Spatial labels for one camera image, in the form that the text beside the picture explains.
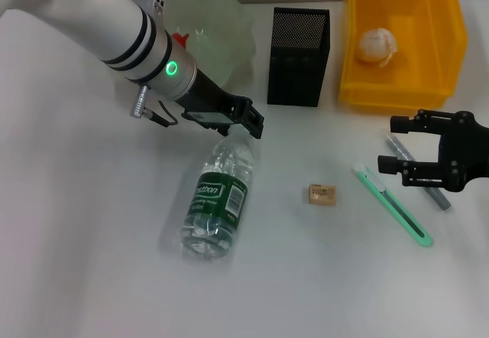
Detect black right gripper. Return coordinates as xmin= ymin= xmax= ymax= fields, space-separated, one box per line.
xmin=377 ymin=108 xmax=489 ymax=193

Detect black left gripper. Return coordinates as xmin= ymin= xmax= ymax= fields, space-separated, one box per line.
xmin=173 ymin=71 xmax=266 ymax=141

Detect green utility knife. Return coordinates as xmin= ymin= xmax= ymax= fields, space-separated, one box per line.
xmin=351 ymin=163 xmax=435 ymax=249

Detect clear green-label water bottle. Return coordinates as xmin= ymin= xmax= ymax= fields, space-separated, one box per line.
xmin=179 ymin=125 xmax=257 ymax=263

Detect white paper ball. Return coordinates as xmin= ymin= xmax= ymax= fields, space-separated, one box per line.
xmin=356 ymin=28 xmax=400 ymax=68

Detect red orange toy fruit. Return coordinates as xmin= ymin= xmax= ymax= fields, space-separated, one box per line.
xmin=171 ymin=31 xmax=191 ymax=50

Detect grey marker pen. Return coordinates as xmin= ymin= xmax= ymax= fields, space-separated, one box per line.
xmin=384 ymin=134 xmax=452 ymax=211

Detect black mesh pen holder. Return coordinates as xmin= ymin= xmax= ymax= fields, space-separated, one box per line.
xmin=266 ymin=7 xmax=332 ymax=108

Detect small tan eraser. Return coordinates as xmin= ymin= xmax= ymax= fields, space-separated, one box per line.
xmin=306 ymin=184 xmax=338 ymax=206

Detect green glass fruit plate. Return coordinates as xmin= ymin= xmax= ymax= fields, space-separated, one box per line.
xmin=159 ymin=0 xmax=257 ymax=91

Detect yellow plastic bin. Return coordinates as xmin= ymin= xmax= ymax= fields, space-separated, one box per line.
xmin=338 ymin=0 xmax=469 ymax=112

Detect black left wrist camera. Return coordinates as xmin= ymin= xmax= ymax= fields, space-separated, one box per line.
xmin=180 ymin=109 xmax=232 ymax=131

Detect left gripper cable with plug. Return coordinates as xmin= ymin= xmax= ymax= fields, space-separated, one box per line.
xmin=131 ymin=84 xmax=181 ymax=128

